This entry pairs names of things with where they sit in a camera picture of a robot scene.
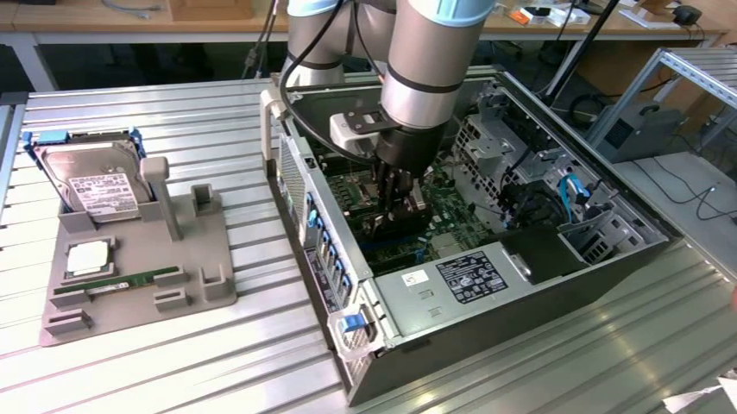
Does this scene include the gray parts rack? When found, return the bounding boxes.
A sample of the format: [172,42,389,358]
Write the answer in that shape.
[38,154,241,348]

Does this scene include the white box on desk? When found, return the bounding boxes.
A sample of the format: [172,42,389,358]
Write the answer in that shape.
[521,4,592,27]

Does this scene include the black fan shroud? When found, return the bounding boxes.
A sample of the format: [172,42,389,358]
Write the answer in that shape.
[481,226,592,285]

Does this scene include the long wooden desk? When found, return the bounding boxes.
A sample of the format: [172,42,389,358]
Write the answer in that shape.
[0,0,731,91]

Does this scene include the blue disk wire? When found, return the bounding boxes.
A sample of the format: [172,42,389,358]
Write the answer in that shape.
[557,170,589,225]

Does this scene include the black camera cable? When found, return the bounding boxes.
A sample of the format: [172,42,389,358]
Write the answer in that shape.
[279,0,385,167]

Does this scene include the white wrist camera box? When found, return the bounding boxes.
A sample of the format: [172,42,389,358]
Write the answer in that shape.
[329,110,399,159]

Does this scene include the graphics card with metal bracket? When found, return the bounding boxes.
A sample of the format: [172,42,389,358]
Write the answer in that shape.
[357,202,431,243]

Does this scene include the blue disk caddy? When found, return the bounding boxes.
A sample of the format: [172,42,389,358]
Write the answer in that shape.
[22,124,160,204]

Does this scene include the hanging cable with plug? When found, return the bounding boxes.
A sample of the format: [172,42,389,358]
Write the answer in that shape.
[245,0,285,79]

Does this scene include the silver perforated disk bay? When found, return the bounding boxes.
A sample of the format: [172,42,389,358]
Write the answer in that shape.
[452,114,524,195]

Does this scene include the CPU socket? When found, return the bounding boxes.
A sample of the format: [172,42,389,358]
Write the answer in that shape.
[354,171,382,199]

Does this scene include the open black PC case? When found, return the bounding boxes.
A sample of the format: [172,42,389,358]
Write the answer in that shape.
[262,64,687,409]

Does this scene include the black expansion slot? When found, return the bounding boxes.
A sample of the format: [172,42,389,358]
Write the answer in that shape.
[367,252,425,273]

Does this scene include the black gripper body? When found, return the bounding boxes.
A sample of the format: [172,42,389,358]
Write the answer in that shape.
[373,122,446,179]

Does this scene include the gray box with handle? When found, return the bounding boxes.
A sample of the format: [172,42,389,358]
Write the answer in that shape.
[596,103,687,164]

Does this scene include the silver hard disk drive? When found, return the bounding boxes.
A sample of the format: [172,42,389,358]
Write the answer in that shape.
[31,140,152,224]

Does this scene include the beige card retention latch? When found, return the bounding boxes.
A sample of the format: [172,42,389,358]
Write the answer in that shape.
[259,87,305,167]

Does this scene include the green RAM stick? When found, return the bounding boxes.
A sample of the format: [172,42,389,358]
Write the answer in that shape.
[60,266,180,295]

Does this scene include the silver CPU chip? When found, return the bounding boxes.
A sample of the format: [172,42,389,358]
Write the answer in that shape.
[66,241,112,273]

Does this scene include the silver power supply unit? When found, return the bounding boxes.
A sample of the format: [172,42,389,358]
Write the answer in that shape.
[373,241,534,340]

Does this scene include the light blue network cable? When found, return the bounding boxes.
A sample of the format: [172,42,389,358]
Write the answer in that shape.
[102,0,166,19]

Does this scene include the black cable on side table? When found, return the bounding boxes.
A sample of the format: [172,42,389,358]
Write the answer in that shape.
[630,159,737,223]

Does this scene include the green motherboard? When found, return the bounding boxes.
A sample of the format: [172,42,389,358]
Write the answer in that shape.
[322,161,508,277]

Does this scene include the aluminium profile frame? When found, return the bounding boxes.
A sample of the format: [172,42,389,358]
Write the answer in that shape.
[586,46,737,152]

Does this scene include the silver slotted drive cage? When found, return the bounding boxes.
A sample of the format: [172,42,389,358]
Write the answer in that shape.
[561,206,646,267]

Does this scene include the black power adapter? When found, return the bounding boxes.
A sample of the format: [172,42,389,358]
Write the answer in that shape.
[673,4,703,26]

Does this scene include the black tripod pole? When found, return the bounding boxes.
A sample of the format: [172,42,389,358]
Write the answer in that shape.
[544,0,624,98]

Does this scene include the white crumpled paper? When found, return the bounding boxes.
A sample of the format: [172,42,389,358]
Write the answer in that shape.
[661,374,737,414]

